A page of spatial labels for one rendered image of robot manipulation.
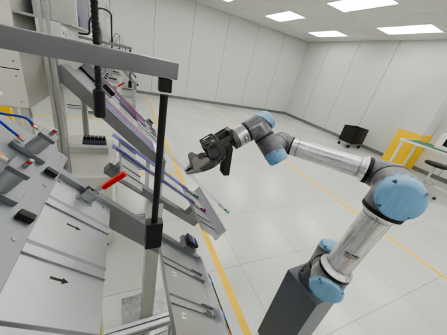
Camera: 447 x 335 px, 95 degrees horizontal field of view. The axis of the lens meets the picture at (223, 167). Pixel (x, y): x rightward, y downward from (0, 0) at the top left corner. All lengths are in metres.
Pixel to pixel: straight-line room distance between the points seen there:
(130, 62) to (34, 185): 0.26
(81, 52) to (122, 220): 0.48
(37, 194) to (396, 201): 0.78
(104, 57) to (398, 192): 0.70
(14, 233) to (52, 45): 0.21
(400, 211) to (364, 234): 0.13
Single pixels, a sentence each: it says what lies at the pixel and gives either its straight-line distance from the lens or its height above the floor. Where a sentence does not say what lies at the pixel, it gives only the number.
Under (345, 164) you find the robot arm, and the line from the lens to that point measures 0.85.
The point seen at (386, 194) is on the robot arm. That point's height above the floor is 1.14.
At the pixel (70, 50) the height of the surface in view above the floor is 1.34.
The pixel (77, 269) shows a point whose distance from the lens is 0.44.
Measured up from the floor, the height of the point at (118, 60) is 1.34.
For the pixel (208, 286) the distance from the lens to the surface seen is 0.76.
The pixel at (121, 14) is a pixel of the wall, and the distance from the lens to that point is 7.92.
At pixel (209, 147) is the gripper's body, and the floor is 1.11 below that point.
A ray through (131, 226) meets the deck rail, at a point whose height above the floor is 0.91.
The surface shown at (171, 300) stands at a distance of 0.59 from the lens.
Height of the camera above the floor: 1.35
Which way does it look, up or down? 25 degrees down
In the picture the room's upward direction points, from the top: 13 degrees clockwise
